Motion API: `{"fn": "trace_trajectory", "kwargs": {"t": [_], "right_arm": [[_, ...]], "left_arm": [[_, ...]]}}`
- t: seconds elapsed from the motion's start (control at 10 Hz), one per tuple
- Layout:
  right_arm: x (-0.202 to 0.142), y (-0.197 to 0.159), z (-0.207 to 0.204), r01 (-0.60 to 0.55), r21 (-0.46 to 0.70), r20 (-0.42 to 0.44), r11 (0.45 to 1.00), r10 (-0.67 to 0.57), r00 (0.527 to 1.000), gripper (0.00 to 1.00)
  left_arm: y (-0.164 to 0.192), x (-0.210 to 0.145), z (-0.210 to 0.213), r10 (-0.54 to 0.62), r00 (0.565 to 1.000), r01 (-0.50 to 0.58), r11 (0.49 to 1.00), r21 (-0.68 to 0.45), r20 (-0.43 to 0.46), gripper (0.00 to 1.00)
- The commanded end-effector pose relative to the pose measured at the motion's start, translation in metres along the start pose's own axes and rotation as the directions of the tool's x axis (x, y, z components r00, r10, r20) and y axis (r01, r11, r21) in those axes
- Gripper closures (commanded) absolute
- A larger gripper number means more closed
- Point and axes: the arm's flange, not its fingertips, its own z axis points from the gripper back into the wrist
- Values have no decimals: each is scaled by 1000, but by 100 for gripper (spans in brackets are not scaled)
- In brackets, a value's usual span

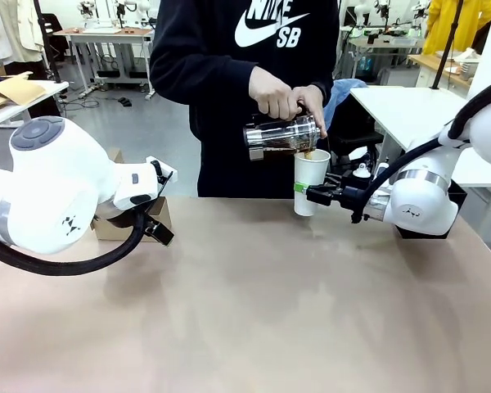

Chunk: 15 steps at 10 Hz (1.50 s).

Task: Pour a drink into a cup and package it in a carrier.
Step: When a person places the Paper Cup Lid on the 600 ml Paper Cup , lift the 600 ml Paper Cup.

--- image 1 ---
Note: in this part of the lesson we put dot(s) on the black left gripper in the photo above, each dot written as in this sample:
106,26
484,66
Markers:
162,235

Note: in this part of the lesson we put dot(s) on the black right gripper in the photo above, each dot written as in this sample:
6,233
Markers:
354,198

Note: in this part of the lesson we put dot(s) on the brown cardboard cup carrier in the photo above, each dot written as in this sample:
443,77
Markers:
161,209

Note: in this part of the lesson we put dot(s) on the white paper cup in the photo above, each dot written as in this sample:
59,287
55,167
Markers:
311,168

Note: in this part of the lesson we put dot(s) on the glass coffee press pitcher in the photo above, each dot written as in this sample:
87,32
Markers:
278,135

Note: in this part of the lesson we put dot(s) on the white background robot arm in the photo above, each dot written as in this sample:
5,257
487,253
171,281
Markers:
91,8

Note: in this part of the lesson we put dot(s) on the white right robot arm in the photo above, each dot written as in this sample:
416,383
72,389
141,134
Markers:
417,204

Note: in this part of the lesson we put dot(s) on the person's left forearm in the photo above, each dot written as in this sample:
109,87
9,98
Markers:
329,78

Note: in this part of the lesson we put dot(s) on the person's right forearm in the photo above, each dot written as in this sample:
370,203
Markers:
204,86

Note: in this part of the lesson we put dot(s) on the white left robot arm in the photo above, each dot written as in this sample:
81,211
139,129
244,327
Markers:
45,184

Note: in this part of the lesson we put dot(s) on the person's left hand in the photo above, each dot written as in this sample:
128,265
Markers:
313,102

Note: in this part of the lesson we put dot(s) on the person's right hand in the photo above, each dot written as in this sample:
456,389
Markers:
274,94

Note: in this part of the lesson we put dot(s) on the black chair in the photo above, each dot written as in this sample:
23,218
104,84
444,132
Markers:
356,139

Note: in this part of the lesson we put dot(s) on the person's black hoodie torso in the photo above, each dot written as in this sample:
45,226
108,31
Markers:
221,163

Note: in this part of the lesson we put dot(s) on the blue cloth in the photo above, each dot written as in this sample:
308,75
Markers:
343,88

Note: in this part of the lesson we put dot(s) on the large white table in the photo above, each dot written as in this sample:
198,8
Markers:
409,110

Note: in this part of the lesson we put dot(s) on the blue bottle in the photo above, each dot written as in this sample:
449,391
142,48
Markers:
365,65

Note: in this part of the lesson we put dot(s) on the black shoes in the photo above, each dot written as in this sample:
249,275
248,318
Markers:
125,102

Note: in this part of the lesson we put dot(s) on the background desk with equipment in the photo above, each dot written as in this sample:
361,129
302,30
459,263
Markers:
384,41

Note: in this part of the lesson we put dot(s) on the wooden background table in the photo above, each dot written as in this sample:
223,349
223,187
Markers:
433,63

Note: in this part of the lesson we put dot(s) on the black stand pole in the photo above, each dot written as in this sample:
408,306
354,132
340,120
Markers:
49,41
446,45

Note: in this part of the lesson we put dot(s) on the white side table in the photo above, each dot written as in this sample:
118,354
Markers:
51,87

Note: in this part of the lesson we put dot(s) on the white background desk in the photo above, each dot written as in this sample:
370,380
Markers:
106,39

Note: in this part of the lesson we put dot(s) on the person in yellow coat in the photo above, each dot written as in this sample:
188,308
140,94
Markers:
454,24

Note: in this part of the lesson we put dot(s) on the large brown paper envelope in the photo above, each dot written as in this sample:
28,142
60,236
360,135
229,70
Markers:
18,88

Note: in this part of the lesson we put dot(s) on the person in cream jacket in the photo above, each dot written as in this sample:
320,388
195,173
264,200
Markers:
26,24

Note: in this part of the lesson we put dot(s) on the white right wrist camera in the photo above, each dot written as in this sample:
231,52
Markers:
362,171

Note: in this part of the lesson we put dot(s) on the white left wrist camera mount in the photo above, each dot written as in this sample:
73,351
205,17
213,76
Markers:
167,171

